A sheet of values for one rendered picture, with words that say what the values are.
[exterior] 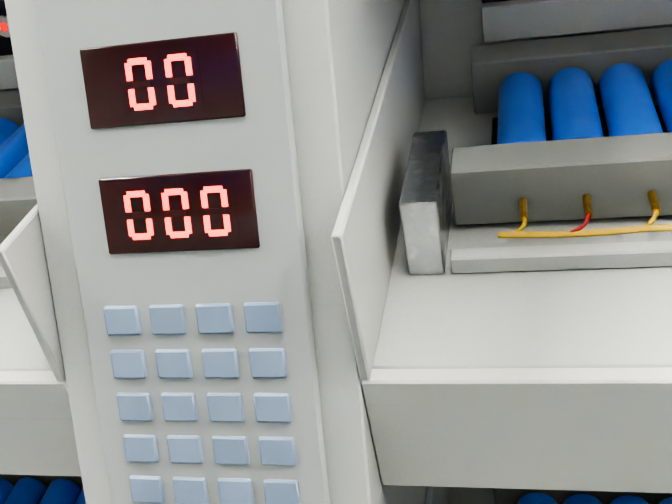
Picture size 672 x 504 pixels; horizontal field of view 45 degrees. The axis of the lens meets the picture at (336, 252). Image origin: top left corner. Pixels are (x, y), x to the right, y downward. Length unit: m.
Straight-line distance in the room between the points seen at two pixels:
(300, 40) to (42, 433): 0.16
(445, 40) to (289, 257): 0.22
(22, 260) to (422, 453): 0.13
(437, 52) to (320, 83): 0.20
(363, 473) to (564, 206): 0.11
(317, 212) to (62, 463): 0.13
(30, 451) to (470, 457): 0.15
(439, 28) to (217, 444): 0.25
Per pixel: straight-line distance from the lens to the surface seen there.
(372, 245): 0.24
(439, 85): 0.42
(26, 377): 0.28
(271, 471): 0.25
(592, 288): 0.26
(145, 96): 0.23
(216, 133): 0.23
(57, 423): 0.29
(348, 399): 0.24
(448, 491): 0.43
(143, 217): 0.24
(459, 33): 0.42
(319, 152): 0.22
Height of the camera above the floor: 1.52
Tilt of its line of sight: 11 degrees down
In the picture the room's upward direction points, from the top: 5 degrees counter-clockwise
